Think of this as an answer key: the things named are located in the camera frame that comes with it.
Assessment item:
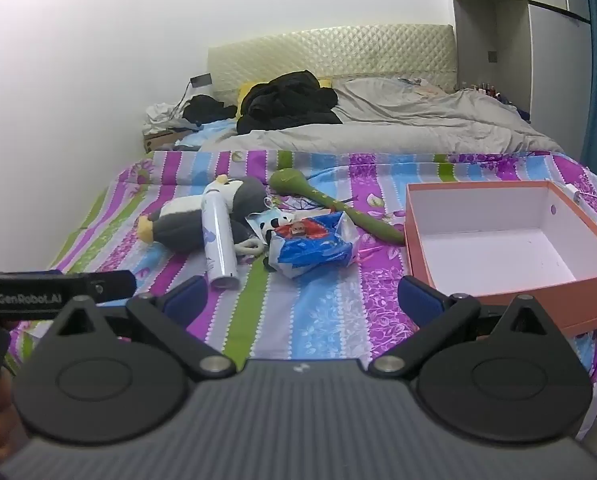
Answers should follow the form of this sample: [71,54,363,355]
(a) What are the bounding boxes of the white rope ring toy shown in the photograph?
[234,236,266,257]

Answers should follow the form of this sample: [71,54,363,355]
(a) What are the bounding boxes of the grey white penguin plush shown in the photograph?
[137,174,267,254]

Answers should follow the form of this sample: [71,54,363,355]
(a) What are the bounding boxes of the small black clothes heap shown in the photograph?
[182,94,238,125]

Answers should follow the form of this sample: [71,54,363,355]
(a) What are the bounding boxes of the grey duvet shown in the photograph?
[201,77,563,155]

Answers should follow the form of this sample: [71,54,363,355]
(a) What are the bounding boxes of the white lilac spray can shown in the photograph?
[201,181,240,290]

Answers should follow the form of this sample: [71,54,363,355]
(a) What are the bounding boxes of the wall power socket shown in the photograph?
[190,73,213,88]

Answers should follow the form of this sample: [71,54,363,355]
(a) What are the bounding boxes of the blue plastic snack bag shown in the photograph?
[267,211,360,278]

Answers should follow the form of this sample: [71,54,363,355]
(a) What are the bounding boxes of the black clothes pile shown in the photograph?
[236,70,341,134]

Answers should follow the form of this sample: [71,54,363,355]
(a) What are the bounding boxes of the green plush massage stick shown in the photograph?
[269,168,405,246]

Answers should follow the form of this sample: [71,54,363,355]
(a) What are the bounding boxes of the white crumpled clothes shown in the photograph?
[142,103,191,136]

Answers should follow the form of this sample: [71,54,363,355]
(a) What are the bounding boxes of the orange cardboard box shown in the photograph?
[405,181,597,337]

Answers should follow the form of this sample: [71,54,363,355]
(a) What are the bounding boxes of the white charging cable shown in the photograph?
[563,184,597,241]

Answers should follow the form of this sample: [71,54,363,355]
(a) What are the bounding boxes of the striped colourful bed sheet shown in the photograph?
[58,151,597,363]

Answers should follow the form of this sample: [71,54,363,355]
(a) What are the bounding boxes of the yellow pillow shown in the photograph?
[236,78,332,119]

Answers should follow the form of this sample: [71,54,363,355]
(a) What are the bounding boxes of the grey wardrobe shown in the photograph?
[453,0,592,157]

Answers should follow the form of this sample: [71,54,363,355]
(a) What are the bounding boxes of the small panda plush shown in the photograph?
[245,208,295,245]

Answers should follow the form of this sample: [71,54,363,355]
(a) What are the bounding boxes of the cream quilted headboard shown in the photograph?
[207,24,458,104]

